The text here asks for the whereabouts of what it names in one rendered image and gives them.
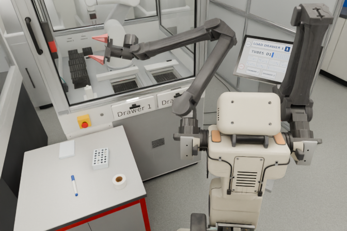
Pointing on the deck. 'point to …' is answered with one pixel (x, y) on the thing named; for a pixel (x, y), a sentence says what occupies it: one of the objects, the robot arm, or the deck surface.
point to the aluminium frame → (55, 95)
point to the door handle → (32, 35)
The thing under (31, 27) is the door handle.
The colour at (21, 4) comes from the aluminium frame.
